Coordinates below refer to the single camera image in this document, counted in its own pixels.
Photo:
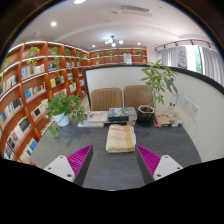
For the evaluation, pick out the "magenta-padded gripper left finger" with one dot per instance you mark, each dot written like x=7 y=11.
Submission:
x=61 y=166

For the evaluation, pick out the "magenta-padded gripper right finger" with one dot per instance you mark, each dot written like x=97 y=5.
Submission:
x=165 y=165

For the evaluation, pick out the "beige striped towel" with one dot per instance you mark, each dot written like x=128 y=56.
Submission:
x=120 y=138

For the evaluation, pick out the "red and white book stack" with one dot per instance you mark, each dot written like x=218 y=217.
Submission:
x=168 y=118

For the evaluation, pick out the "money tree in black pot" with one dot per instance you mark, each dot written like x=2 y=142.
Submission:
x=146 y=116

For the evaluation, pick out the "pothos plant in white pot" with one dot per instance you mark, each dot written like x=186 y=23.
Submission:
x=63 y=108

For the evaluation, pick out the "white portrait-cover book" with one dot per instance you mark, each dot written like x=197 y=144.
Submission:
x=95 y=117

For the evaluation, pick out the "large black book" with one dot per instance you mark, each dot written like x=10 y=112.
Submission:
x=121 y=122

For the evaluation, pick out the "clear acrylic sign holder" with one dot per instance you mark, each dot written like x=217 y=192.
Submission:
x=172 y=102

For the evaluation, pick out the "brown leather chair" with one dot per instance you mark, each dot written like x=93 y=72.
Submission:
x=136 y=96
x=106 y=99

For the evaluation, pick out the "orange wooden bookshelf unit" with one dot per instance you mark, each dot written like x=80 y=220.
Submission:
x=20 y=100

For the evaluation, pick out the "white black-framed partition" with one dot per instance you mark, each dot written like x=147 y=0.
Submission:
x=110 y=78

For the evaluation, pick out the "white sheer curtains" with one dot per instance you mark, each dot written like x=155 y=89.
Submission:
x=213 y=65

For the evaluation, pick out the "multi-bulb ceiling lamp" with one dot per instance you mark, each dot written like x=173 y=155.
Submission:
x=113 y=41

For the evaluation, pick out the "recessed ceiling lights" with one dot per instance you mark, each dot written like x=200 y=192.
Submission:
x=53 y=24

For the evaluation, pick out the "ceiling air vent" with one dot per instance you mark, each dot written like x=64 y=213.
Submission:
x=135 y=10

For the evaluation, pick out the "white wall outlet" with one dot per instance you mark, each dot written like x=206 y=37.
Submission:
x=194 y=111

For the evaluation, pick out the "black track light rail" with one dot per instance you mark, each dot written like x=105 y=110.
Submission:
x=183 y=42

